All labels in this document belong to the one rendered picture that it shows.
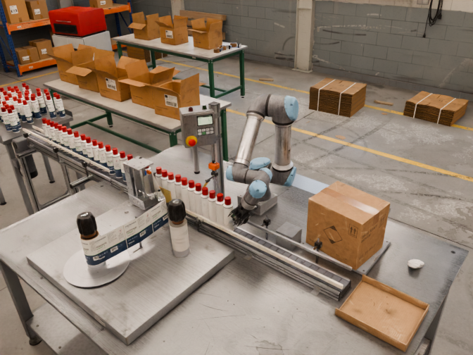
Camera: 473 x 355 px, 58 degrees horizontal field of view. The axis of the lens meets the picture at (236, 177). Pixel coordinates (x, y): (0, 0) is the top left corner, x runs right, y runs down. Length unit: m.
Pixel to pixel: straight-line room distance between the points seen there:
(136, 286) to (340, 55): 6.31
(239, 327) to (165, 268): 0.47
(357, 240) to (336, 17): 5.97
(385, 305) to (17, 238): 1.92
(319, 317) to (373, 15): 5.99
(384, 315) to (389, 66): 5.79
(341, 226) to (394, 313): 0.43
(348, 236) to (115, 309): 1.08
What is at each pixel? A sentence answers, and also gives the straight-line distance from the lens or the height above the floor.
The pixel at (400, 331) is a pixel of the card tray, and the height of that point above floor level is 0.83.
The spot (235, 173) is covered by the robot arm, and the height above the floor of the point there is 1.23.
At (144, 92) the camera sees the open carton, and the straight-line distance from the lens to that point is 4.28.
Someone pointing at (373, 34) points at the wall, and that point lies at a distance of 7.43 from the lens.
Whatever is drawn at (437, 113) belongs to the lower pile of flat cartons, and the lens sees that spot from 6.12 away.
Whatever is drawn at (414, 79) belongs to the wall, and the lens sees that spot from 7.31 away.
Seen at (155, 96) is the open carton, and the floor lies 0.95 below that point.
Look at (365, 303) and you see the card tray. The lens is 2.02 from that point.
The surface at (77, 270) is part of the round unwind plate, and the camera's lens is 2.18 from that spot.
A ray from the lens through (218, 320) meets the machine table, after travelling 1.90.
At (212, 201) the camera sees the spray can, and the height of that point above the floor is 1.04.
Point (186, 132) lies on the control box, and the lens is 2.18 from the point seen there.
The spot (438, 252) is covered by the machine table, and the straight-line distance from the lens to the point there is 2.39.
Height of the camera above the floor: 2.26
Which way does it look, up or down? 30 degrees down
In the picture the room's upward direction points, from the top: 2 degrees counter-clockwise
